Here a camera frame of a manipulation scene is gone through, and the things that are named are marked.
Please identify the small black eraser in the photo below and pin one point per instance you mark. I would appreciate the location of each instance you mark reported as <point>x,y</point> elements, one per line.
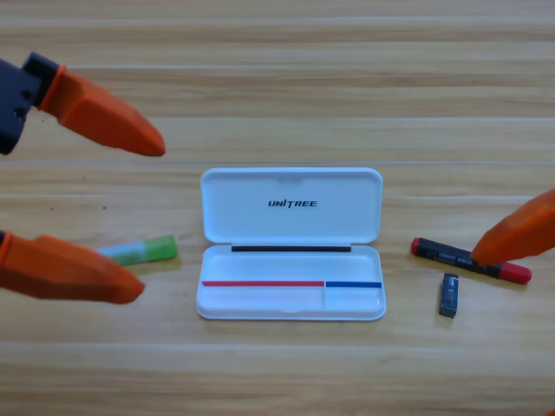
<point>448,297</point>

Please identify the white Unitree pencil case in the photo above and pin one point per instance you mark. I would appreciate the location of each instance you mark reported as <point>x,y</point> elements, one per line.
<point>290,216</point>

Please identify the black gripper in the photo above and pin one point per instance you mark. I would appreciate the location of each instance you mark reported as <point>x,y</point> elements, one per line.
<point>13,99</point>

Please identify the green translucent highlighter pen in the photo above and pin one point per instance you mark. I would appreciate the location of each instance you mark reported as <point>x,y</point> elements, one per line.
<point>152,250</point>

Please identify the black marker with red caps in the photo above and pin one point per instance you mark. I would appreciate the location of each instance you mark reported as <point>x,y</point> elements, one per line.
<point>442,253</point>

